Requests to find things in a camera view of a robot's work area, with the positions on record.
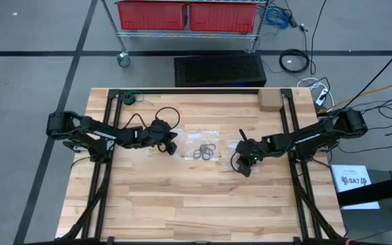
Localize grey side table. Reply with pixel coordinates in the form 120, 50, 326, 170
338, 168, 392, 245

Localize white cable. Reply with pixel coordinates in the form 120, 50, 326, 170
296, 76, 336, 109

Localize black taut cable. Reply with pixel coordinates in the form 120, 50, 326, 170
337, 43, 392, 112

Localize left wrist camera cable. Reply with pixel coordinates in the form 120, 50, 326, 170
123, 106, 181, 154

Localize grey metal bracket plate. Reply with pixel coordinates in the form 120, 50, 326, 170
63, 140, 91, 152

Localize shelf rack caster wheel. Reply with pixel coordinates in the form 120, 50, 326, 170
116, 51, 131, 68

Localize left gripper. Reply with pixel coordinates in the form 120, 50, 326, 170
140, 118, 179, 154

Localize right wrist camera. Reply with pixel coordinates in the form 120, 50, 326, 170
237, 160, 253, 178

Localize black aluminium rig frame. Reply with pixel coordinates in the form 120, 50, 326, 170
58, 87, 348, 245

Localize thin black hanging cable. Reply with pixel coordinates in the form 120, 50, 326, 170
308, 0, 328, 76

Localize red plastic storage bin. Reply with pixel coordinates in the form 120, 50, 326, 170
115, 0, 187, 31
188, 1, 259, 34

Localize yellow cable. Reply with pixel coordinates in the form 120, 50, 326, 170
318, 77, 392, 115

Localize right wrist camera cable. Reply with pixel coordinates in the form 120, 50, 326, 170
229, 151, 244, 175

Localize white SA7 paper sign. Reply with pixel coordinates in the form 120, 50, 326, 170
330, 164, 381, 210

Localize small cardboard box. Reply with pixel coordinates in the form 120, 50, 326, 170
257, 88, 284, 112

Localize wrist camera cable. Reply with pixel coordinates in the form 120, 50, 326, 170
229, 151, 244, 175
123, 106, 181, 154

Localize black beam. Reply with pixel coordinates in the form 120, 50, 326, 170
337, 173, 392, 208

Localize chrome wire shelf rack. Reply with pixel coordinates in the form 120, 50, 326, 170
99, 0, 271, 69

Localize blue cable coil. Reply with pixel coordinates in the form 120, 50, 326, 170
264, 6, 291, 31

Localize black cable coil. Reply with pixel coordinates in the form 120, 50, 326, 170
278, 48, 311, 74

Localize white power strip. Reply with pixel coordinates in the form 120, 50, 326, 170
314, 87, 329, 107

